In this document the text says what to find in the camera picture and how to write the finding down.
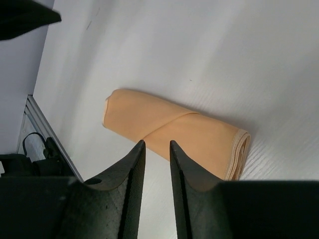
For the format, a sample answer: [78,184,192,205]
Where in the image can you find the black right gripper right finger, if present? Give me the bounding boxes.
[170,141,319,239]

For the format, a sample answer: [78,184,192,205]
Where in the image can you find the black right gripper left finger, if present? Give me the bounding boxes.
[0,140,146,239]

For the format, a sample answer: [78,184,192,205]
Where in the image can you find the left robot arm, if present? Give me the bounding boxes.
[0,0,61,177]

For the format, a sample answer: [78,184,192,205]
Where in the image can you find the front aluminium rail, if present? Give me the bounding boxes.
[16,95,84,182]

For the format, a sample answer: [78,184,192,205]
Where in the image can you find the beige cloth napkin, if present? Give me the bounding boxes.
[103,89,251,180]

